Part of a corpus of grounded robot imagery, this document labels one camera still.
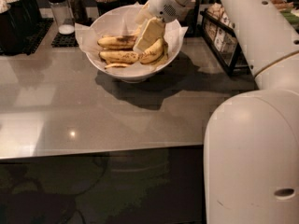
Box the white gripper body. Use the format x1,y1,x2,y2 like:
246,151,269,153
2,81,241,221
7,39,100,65
148,0,187,23

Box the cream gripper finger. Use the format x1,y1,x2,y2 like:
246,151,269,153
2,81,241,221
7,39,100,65
133,17,165,53
135,6,153,25

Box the spotted yellow banana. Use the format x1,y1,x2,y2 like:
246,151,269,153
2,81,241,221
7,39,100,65
99,50,139,64
97,35,137,49

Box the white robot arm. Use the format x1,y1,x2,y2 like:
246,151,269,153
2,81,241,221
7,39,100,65
137,0,299,224

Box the right edge yellow banana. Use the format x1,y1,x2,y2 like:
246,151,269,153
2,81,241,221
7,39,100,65
139,37,168,65

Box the white bowl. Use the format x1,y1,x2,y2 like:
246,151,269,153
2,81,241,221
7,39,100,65
84,4,184,84

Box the white paper bowl liner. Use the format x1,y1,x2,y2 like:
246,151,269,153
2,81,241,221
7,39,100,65
74,2,189,78

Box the small bottom yellow banana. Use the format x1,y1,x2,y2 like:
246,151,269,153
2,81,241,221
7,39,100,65
105,63,131,69

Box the glass pepper grinder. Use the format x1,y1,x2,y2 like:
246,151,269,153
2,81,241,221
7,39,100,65
68,0,89,24

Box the small black rubber mat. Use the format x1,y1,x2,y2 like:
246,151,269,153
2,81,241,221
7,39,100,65
51,33,78,48

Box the glass salt shaker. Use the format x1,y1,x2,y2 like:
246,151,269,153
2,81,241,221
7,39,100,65
48,0,75,35

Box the large black rubber mat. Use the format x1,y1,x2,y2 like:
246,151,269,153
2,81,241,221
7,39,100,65
0,18,53,56

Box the black container back left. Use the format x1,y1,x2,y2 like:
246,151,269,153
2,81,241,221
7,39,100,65
12,0,43,26

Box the black container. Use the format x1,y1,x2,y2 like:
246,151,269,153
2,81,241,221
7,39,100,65
0,0,36,55
12,0,43,26

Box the black container front left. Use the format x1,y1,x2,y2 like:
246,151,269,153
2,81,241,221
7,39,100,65
0,0,36,55

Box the green sweetener packets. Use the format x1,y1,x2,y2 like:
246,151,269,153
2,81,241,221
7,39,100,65
281,10,299,24

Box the black wire condiment rack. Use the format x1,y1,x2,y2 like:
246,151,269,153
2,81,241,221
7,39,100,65
199,8,249,77

